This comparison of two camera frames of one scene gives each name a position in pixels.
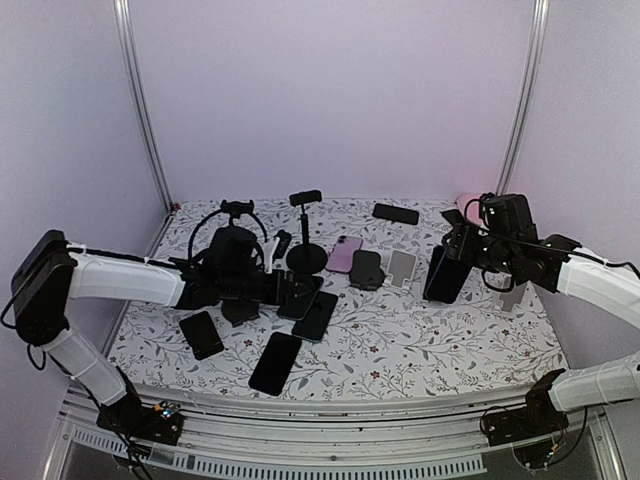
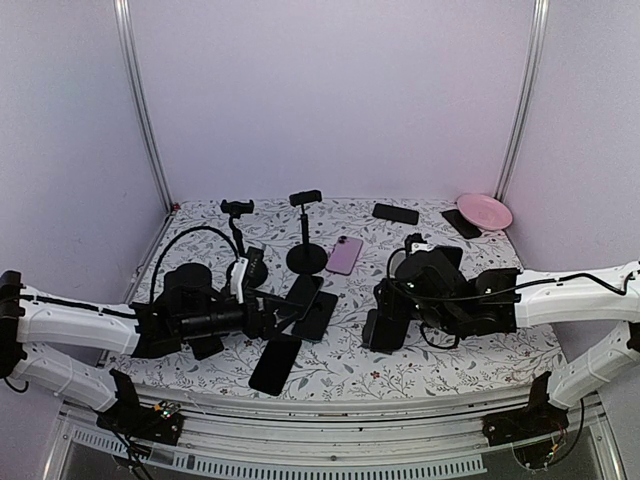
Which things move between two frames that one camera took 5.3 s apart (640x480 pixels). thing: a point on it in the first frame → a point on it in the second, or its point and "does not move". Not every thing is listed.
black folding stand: (366, 272) → (383, 334)
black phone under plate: (454, 216) does not move
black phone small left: (201, 335) does not move
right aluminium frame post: (537, 51) does not move
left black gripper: (276, 297) → (253, 328)
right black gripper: (461, 247) → (390, 301)
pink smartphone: (341, 256) does not move
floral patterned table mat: (370, 327) does not move
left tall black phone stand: (236, 208) does not move
